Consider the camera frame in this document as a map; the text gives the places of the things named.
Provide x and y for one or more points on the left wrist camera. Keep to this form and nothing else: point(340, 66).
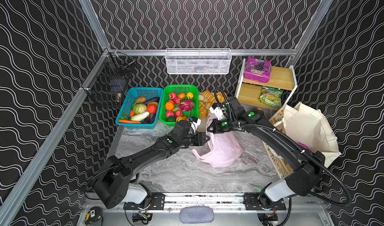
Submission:
point(195, 122)

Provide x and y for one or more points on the green apple tea snack bag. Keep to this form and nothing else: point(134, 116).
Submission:
point(271, 96)

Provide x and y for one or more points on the yellow pear fruit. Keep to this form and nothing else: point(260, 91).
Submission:
point(181, 118)

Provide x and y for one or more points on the braided golden bread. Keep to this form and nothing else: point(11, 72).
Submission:
point(203, 112)

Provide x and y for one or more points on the striped long bread back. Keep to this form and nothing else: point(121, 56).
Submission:
point(209, 97)

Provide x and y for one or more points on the floral canvas tote bag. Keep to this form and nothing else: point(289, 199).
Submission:
point(310, 127)

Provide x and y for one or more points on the dark green avocado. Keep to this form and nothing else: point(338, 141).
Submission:
point(171, 119)

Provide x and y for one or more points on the green tea can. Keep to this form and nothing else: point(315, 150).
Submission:
point(261, 111)

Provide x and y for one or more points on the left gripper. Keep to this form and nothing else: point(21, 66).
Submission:
point(202, 138)

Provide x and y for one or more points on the teal plastic basket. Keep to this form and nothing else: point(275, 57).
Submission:
point(126, 111)

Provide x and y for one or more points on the orange carrot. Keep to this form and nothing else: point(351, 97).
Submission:
point(129, 122)

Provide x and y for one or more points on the green cabbage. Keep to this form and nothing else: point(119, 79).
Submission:
point(138, 108)

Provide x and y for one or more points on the brown potato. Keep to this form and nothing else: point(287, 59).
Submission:
point(141, 99)

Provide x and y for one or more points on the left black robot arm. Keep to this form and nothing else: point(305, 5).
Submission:
point(111, 184)

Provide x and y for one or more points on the braided pale bread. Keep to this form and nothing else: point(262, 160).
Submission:
point(202, 104)

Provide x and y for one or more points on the yellow lemon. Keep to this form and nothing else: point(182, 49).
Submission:
point(190, 95)

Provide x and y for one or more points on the metal base rail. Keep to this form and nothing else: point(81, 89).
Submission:
point(157, 202)

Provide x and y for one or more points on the yellow pumpkin shaped bread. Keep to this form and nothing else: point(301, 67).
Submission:
point(220, 96)

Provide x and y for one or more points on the white radish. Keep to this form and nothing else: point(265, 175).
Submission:
point(140, 117)

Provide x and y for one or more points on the white wire wall basket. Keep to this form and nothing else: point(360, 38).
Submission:
point(195, 61)

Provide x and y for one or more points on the green plastic basket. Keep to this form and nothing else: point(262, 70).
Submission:
point(178, 100)

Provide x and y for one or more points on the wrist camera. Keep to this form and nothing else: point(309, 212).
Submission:
point(195, 122)
point(217, 111)

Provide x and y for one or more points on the white bread tray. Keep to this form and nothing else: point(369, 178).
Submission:
point(202, 126)

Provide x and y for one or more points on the grey padded cushion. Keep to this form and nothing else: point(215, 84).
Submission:
point(197, 215)

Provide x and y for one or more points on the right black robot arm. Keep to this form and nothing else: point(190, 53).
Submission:
point(308, 167)

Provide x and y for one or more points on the white wooden shelf rack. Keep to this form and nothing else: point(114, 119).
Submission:
point(248, 92)

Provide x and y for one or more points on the pink peach plastic bag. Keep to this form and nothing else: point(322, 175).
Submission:
point(224, 150)

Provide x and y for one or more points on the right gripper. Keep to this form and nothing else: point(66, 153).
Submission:
point(212, 127)

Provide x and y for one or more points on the red tomato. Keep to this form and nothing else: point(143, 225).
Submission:
point(152, 109)

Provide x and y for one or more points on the purple snack bag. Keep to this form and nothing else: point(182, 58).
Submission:
point(258, 70)
point(303, 145)

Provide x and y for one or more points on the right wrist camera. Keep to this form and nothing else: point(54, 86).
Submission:
point(217, 111)

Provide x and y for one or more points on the purple eggplant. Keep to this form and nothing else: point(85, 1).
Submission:
point(152, 100)

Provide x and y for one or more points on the black wire wall basket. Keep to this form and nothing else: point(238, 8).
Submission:
point(108, 88)

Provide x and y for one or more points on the orange fruit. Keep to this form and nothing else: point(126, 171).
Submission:
point(169, 106)

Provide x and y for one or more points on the yellow tape measure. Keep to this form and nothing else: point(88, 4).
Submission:
point(94, 217)

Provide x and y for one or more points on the pink dragon fruit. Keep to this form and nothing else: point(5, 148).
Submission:
point(187, 105)

